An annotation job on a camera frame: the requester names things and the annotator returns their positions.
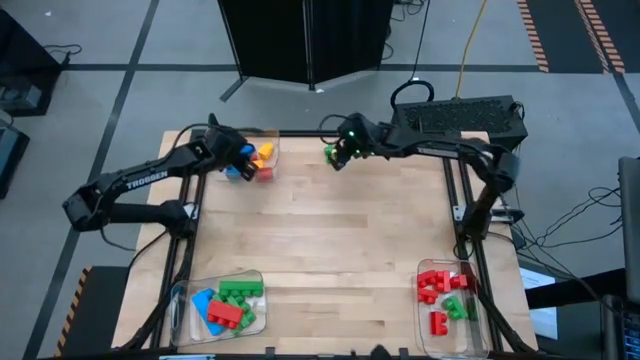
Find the black perforated computer case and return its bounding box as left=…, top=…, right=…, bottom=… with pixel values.
left=388, top=94, right=530, bottom=164

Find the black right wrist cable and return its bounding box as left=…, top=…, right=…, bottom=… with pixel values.
left=318, top=113, right=347, bottom=146

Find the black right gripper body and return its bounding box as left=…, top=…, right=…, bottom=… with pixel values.
left=336, top=112, right=389, bottom=159

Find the white paper sheet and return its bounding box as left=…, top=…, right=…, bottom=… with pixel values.
left=518, top=267, right=559, bottom=341

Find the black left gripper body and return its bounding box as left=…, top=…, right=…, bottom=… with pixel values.
left=202, top=124, right=249, bottom=172

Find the black looped cable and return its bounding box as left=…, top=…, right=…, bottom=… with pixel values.
left=388, top=0, right=435, bottom=110

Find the black cabinet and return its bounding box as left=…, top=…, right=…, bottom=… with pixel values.
left=0, top=8, right=64, bottom=119

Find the yellow cable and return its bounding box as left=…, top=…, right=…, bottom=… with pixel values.
left=452, top=0, right=489, bottom=101

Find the large red block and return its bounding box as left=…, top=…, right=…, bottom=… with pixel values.
left=206, top=299, right=246, bottom=331

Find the black partition screen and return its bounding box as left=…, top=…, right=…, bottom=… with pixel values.
left=217, top=0, right=397, bottom=104

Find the black beam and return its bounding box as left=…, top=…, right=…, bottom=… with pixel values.
left=524, top=268, right=629, bottom=310

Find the black hazard-striped floor mat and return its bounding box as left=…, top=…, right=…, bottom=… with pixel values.
left=53, top=264, right=132, bottom=359
left=516, top=0, right=609, bottom=75
left=573, top=0, right=640, bottom=76

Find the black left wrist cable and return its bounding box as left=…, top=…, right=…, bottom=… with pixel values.
left=172, top=123, right=212, bottom=151

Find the black electronic device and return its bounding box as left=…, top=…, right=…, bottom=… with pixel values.
left=601, top=293, right=640, bottom=360

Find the black monitor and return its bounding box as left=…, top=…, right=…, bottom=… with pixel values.
left=617, top=155, right=640, bottom=305

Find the black equipment case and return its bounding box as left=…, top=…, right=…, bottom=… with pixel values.
left=0, top=119, right=31, bottom=200

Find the black floor cable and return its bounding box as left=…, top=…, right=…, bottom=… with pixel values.
left=43, top=43, right=84, bottom=67
left=514, top=185, right=626, bottom=251

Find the clear plastic bin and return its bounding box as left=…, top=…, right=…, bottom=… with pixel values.
left=414, top=258, right=490, bottom=360
left=201, top=128, right=281, bottom=183
left=168, top=269, right=269, bottom=348

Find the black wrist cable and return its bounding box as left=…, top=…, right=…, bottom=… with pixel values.
left=318, top=113, right=347, bottom=146
left=172, top=123, right=212, bottom=151

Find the blue four-stud block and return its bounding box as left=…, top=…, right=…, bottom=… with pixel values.
left=190, top=288, right=227, bottom=337

